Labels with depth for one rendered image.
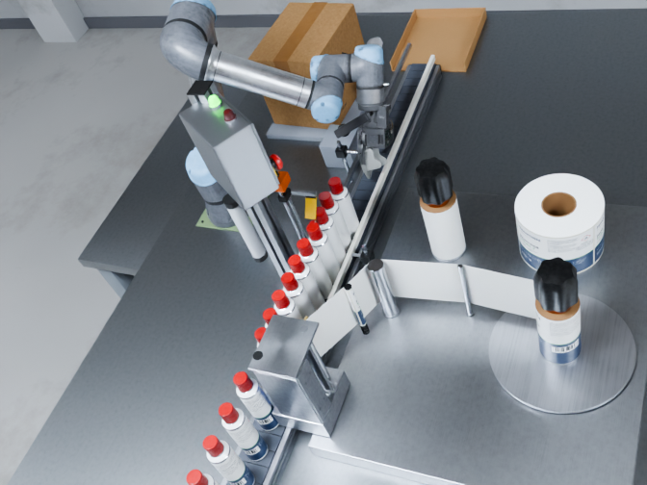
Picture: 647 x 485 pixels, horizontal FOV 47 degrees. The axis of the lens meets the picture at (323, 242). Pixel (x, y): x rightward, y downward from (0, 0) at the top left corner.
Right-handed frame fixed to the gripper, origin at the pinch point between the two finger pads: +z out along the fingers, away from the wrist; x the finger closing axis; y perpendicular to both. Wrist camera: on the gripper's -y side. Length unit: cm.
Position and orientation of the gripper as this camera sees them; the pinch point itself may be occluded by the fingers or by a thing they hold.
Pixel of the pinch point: (366, 173)
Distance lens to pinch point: 210.6
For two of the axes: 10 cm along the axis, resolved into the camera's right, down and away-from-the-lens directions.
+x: 4.3, -3.5, 8.3
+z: 0.6, 9.3, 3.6
